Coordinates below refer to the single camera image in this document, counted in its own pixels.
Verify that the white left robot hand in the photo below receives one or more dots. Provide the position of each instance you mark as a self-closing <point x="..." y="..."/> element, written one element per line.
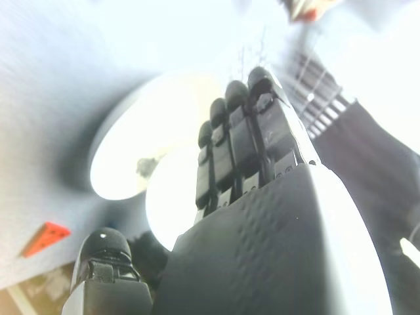
<point x="262" y="246"/>

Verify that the red triangle block with holes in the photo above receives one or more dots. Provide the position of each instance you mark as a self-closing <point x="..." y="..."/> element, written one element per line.
<point x="46" y="239"/>

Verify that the chocolate cupcake with cream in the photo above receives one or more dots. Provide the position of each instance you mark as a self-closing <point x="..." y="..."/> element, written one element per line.
<point x="306" y="11"/>

